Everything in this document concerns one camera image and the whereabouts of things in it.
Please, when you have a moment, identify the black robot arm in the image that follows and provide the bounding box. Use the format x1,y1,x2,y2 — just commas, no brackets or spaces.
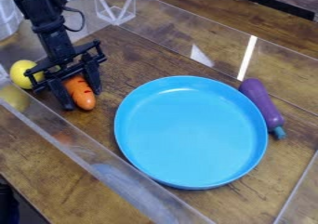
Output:
12,0,107,111

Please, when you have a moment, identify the yellow toy lemon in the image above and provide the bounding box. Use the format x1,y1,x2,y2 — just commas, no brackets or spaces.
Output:
10,59,36,89

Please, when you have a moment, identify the clear acrylic barrier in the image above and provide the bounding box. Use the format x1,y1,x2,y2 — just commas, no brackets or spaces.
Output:
0,0,318,224

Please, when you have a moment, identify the purple toy eggplant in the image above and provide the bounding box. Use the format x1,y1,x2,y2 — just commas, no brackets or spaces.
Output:
238,78,286,139

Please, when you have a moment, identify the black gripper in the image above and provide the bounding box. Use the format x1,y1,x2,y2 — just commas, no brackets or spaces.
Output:
26,26,107,111

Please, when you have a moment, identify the black cable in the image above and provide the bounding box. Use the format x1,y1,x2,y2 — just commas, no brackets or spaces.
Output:
62,6,87,33

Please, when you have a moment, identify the orange toy carrot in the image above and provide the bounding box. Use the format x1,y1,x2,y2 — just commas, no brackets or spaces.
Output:
63,75,96,111

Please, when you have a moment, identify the blue round plate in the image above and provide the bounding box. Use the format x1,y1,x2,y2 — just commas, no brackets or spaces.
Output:
115,76,269,190

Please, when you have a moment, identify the white patterned curtain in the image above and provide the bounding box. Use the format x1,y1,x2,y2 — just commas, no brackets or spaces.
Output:
0,0,115,42

